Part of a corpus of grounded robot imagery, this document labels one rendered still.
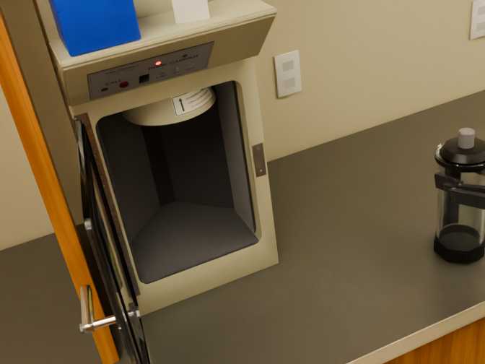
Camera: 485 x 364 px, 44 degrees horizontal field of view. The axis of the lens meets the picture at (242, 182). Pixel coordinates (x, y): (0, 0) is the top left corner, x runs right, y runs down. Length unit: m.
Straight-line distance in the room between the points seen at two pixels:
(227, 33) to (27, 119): 0.31
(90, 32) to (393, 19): 1.06
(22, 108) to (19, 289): 0.62
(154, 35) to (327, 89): 0.88
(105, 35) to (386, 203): 0.83
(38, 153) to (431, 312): 0.74
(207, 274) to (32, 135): 0.49
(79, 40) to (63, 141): 0.66
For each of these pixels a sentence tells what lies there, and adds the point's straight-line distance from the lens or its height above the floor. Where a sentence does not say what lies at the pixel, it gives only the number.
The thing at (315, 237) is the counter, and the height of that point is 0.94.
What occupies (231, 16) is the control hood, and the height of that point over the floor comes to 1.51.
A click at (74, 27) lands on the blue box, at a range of 0.83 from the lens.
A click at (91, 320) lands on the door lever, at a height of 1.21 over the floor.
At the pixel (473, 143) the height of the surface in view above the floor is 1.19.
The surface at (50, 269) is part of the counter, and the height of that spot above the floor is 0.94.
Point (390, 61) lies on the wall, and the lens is 1.76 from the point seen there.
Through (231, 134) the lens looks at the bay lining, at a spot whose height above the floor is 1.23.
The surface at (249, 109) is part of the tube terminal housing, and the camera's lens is 1.07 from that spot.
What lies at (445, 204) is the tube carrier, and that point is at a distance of 1.20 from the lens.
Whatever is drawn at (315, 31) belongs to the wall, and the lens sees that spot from 1.60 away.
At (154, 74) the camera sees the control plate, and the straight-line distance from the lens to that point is 0.93.
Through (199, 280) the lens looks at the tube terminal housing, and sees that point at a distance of 1.22.
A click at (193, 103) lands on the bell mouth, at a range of 1.05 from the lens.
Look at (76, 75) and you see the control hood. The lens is 0.86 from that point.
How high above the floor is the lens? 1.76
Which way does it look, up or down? 32 degrees down
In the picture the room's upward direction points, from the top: 9 degrees counter-clockwise
